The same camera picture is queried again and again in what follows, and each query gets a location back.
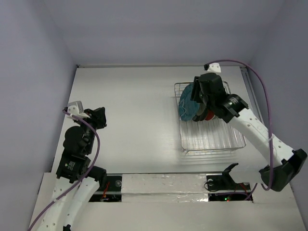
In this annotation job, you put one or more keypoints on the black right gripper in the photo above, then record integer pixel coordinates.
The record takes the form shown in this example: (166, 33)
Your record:
(198, 91)

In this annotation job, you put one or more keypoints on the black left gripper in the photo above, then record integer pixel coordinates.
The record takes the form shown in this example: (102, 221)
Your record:
(97, 115)

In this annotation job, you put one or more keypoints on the red teal floral plate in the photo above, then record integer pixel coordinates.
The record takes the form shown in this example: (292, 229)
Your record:
(209, 116)

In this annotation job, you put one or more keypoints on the teal scalloped plate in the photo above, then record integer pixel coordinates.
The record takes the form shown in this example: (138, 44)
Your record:
(187, 108)

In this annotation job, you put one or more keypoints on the striped rim beige plate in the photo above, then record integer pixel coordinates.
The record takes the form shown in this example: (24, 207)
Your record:
(201, 113)

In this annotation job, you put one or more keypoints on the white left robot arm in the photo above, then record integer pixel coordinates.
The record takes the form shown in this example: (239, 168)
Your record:
(77, 178)

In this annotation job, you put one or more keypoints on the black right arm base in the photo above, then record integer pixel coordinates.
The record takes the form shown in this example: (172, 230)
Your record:
(221, 187)

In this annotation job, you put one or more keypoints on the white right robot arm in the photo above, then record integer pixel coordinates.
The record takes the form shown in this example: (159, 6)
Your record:
(284, 162)

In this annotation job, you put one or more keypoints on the foil covered front panel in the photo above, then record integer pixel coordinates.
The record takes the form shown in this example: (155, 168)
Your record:
(163, 188)

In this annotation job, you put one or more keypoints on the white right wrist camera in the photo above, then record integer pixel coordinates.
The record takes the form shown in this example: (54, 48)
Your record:
(212, 68)

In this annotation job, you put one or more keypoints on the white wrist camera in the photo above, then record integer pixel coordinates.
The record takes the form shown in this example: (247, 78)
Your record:
(212, 68)
(75, 109)

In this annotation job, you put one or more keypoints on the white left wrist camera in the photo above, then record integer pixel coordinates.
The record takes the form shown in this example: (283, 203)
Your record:
(75, 109)

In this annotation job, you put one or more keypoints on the wire metal dish rack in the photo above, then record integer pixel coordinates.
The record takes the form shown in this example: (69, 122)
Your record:
(200, 138)

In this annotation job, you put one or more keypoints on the aluminium side rail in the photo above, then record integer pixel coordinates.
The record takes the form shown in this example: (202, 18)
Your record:
(251, 94)

